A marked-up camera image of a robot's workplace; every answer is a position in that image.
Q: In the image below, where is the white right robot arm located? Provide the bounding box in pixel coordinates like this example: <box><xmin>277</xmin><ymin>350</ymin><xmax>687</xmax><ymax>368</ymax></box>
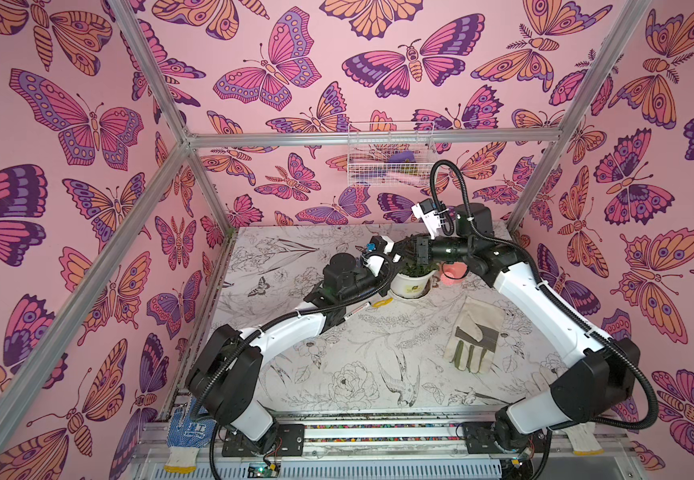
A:
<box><xmin>407</xmin><ymin>193</ymin><xmax>659</xmax><ymax>449</ymax></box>

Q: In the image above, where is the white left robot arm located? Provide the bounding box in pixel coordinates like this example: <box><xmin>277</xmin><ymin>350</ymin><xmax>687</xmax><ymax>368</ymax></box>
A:
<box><xmin>186</xmin><ymin>251</ymin><xmax>402</xmax><ymax>443</ymax></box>

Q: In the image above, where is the white potted green plant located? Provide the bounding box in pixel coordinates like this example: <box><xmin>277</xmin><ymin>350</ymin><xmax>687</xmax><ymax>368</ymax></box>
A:
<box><xmin>391</xmin><ymin>264</ymin><xmax>438</xmax><ymax>299</ymax></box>

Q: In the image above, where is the beige leather work glove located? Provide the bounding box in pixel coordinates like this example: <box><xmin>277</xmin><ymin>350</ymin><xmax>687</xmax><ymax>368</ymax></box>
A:
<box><xmin>443</xmin><ymin>298</ymin><xmax>504</xmax><ymax>375</ymax></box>

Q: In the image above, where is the white cotton glove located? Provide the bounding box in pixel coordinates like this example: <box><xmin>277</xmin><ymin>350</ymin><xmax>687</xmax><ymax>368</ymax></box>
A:
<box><xmin>562</xmin><ymin>422</ymin><xmax>604</xmax><ymax>456</ymax></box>

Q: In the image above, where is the blue dotted glove at base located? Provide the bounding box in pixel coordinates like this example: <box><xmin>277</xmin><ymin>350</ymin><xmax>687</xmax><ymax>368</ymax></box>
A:
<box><xmin>164</xmin><ymin>399</ymin><xmax>216</xmax><ymax>475</ymax></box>

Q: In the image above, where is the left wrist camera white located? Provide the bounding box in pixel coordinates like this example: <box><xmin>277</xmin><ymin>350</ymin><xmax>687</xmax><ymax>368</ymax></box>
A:
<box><xmin>362</xmin><ymin>235</ymin><xmax>395</xmax><ymax>276</ymax></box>

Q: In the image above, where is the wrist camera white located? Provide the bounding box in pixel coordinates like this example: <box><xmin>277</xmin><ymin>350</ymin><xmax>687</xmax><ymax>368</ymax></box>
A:
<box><xmin>412</xmin><ymin>199</ymin><xmax>455</xmax><ymax>239</ymax></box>
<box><xmin>362</xmin><ymin>235</ymin><xmax>395</xmax><ymax>276</ymax></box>

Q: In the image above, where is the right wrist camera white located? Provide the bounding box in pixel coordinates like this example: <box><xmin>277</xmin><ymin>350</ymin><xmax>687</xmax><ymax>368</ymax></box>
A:
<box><xmin>412</xmin><ymin>199</ymin><xmax>455</xmax><ymax>239</ymax></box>

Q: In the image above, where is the white wire wall basket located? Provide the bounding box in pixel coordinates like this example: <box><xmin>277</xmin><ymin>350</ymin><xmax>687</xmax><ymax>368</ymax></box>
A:
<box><xmin>345</xmin><ymin>127</ymin><xmax>438</xmax><ymax>189</ymax></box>

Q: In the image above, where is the aluminium frame horizontal bar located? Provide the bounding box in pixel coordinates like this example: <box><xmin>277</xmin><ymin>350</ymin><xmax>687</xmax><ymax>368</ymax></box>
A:
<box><xmin>189</xmin><ymin>128</ymin><xmax>562</xmax><ymax>148</ymax></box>

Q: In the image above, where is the aluminium frame post left rear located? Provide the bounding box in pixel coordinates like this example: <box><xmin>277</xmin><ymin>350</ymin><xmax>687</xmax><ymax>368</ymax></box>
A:
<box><xmin>109</xmin><ymin>0</ymin><xmax>233</xmax><ymax>235</ymax></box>

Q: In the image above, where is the aluminium frame post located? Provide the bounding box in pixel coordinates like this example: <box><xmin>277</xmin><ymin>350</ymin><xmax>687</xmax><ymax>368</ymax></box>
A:
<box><xmin>109</xmin><ymin>0</ymin><xmax>233</xmax><ymax>235</ymax></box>
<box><xmin>507</xmin><ymin>0</ymin><xmax>651</xmax><ymax>233</ymax></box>

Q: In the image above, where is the aluminium frame post right rear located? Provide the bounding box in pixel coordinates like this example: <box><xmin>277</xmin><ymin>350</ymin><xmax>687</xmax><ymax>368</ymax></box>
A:
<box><xmin>507</xmin><ymin>0</ymin><xmax>651</xmax><ymax>233</ymax></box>

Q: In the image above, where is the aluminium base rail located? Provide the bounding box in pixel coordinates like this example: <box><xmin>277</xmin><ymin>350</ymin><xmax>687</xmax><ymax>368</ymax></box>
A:
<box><xmin>123</xmin><ymin>412</ymin><xmax>648</xmax><ymax>479</ymax></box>

